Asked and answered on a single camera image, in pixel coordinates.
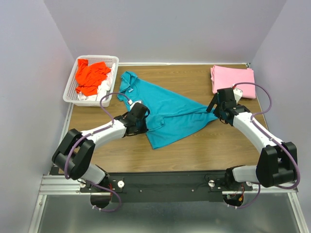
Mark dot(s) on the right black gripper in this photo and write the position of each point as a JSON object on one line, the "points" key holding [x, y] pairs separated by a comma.
{"points": [[214, 101]]}

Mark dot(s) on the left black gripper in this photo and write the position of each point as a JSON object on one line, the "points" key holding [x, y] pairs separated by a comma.
{"points": [[144, 129]]}

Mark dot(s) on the teal polo shirt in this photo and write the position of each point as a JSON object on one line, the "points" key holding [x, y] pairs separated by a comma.
{"points": [[172, 116]]}

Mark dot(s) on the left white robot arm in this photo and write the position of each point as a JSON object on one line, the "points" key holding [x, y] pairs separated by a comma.
{"points": [[74, 153]]}

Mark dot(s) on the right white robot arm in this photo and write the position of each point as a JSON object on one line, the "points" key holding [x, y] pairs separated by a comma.
{"points": [[277, 164]]}

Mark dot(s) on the folded pink t shirt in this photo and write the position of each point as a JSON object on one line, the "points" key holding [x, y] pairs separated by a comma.
{"points": [[224, 77]]}

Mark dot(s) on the white t shirt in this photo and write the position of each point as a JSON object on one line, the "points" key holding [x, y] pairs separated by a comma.
{"points": [[102, 89]]}

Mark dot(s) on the white plastic laundry basket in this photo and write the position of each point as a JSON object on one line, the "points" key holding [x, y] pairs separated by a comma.
{"points": [[70, 94]]}

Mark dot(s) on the orange t shirt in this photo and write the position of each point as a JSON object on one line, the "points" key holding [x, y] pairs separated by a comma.
{"points": [[90, 77]]}

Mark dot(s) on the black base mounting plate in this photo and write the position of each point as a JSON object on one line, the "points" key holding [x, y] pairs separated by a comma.
{"points": [[178, 186]]}

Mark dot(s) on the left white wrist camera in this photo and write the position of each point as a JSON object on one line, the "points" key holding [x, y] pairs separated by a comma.
{"points": [[130, 102]]}

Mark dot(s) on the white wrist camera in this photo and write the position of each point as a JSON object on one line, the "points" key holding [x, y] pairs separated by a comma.
{"points": [[237, 93], [130, 102]]}

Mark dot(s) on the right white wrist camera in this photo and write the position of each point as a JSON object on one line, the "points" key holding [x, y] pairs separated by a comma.
{"points": [[237, 93]]}

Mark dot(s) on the aluminium frame rail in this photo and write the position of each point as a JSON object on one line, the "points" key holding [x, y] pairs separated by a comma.
{"points": [[58, 185]]}

